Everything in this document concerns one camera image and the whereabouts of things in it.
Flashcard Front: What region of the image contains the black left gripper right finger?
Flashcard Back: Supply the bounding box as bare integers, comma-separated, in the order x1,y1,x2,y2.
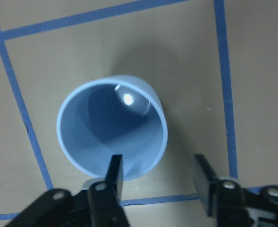
194,154,251,227

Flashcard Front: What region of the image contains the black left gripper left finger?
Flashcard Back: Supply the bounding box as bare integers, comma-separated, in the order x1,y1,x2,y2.
88,155,130,227

